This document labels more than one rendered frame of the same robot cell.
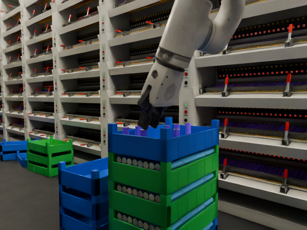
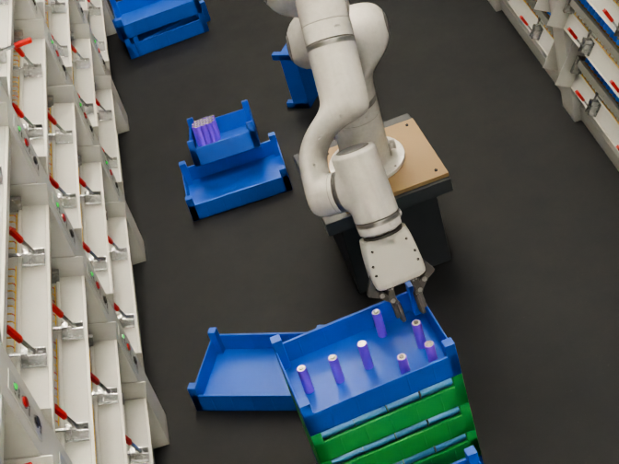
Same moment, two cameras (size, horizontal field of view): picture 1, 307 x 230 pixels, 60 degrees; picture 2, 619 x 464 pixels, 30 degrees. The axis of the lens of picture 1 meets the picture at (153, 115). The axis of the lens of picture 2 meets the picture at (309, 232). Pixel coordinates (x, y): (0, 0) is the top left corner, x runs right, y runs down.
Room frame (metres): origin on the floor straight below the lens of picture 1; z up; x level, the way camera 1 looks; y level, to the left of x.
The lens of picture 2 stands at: (1.86, 1.05, 1.97)
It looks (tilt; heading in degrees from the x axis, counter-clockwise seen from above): 38 degrees down; 226
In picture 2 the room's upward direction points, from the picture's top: 18 degrees counter-clockwise
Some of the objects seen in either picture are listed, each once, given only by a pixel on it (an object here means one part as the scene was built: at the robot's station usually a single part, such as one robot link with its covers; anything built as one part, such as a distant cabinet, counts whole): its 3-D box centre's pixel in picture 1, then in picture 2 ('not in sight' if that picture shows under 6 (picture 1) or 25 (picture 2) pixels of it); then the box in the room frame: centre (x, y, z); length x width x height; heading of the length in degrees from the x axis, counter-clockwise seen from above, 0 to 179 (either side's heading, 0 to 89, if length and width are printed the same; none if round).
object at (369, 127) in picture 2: not in sight; (359, 132); (0.14, -0.49, 0.39); 0.19 x 0.19 x 0.18
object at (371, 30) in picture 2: not in sight; (354, 54); (0.12, -0.47, 0.60); 0.19 x 0.12 x 0.24; 130
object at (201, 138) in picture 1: (167, 134); (363, 354); (0.79, -0.04, 0.44); 0.30 x 0.20 x 0.08; 143
